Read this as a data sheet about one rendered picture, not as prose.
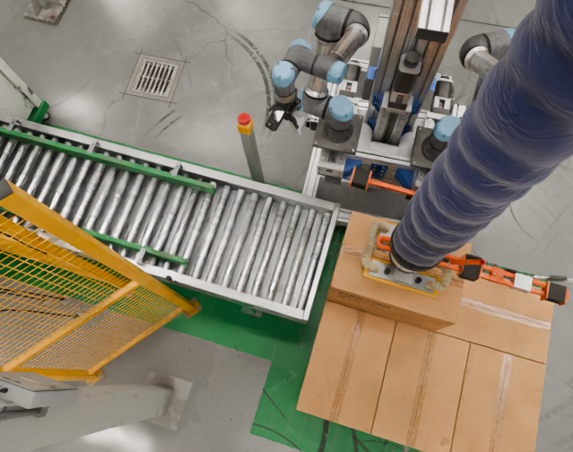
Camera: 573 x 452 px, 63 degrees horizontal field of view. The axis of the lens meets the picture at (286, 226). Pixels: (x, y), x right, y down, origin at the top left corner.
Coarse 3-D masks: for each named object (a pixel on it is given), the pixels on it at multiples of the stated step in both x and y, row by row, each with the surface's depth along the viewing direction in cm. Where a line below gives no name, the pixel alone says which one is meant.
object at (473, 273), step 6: (462, 258) 200; (468, 258) 199; (474, 258) 199; (480, 258) 198; (462, 270) 196; (468, 270) 197; (474, 270) 197; (480, 270) 196; (462, 276) 199; (468, 276) 196; (474, 276) 196; (480, 276) 195
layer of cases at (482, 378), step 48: (480, 288) 260; (336, 336) 255; (384, 336) 254; (432, 336) 253; (480, 336) 252; (528, 336) 251; (336, 384) 247; (384, 384) 247; (432, 384) 246; (480, 384) 245; (528, 384) 244; (384, 432) 239; (432, 432) 239; (480, 432) 238; (528, 432) 237
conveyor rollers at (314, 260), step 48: (0, 144) 301; (48, 192) 289; (192, 192) 284; (240, 192) 282; (144, 240) 275; (192, 240) 274; (240, 240) 273; (288, 240) 272; (240, 288) 264; (288, 288) 263
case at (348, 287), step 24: (360, 216) 233; (360, 240) 230; (336, 264) 226; (360, 264) 226; (336, 288) 223; (360, 288) 222; (384, 288) 222; (456, 288) 221; (384, 312) 244; (408, 312) 224; (432, 312) 218; (456, 312) 217
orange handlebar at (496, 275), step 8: (376, 184) 211; (384, 184) 211; (400, 192) 211; (408, 192) 210; (376, 240) 204; (384, 248) 203; (448, 256) 200; (456, 256) 200; (440, 264) 199; (448, 264) 199; (496, 272) 197; (504, 272) 197; (488, 280) 198; (496, 280) 196; (504, 280) 196; (536, 280) 196; (568, 296) 193
